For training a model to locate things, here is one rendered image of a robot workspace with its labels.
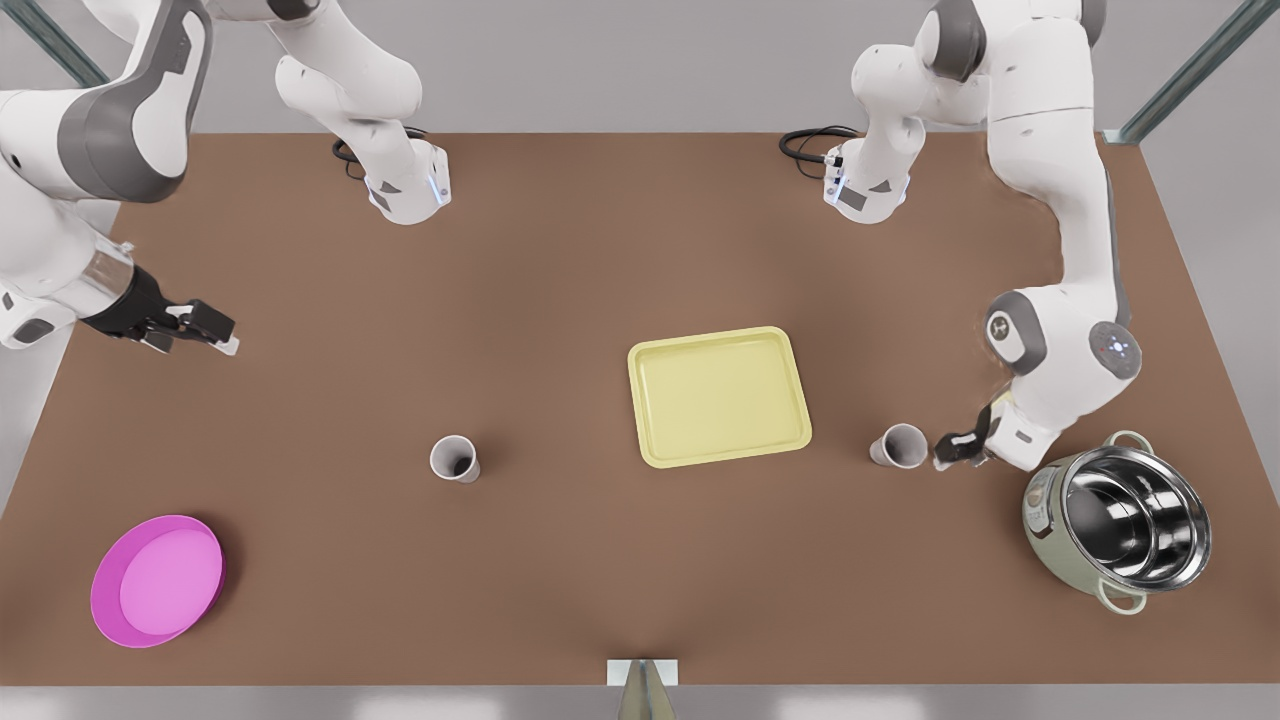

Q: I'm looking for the white IKEA cup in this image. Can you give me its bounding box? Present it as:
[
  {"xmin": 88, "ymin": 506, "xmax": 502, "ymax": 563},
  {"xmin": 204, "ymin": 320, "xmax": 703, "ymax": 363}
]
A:
[
  {"xmin": 868, "ymin": 423, "xmax": 930, "ymax": 470},
  {"xmin": 429, "ymin": 435, "xmax": 482, "ymax": 485}
]

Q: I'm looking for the pale yellow tray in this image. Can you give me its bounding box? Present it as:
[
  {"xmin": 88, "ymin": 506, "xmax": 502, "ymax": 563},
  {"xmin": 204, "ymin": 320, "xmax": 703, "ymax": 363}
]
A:
[{"xmin": 627, "ymin": 326, "xmax": 814, "ymax": 470}]

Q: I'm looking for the pink plate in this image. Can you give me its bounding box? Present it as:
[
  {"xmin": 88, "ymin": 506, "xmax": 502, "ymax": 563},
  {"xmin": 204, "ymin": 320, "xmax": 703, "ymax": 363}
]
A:
[{"xmin": 90, "ymin": 514, "xmax": 227, "ymax": 649}]

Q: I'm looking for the steel pot with green handles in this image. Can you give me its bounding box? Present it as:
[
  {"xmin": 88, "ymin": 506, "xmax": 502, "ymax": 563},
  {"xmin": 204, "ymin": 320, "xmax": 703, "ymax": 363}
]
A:
[{"xmin": 1021, "ymin": 430, "xmax": 1214, "ymax": 616}]

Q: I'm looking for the black cable loop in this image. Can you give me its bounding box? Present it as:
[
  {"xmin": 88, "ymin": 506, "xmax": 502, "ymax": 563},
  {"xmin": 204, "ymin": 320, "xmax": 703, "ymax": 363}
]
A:
[
  {"xmin": 779, "ymin": 125, "xmax": 863, "ymax": 182},
  {"xmin": 332, "ymin": 127, "xmax": 431, "ymax": 182}
]

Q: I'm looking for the silver frame post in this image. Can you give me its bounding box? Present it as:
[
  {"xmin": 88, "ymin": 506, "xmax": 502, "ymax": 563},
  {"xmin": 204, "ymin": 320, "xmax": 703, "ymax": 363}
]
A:
[
  {"xmin": 0, "ymin": 0, "xmax": 110, "ymax": 89},
  {"xmin": 1117, "ymin": 0, "xmax": 1280, "ymax": 147},
  {"xmin": 607, "ymin": 657, "xmax": 680, "ymax": 720}
]

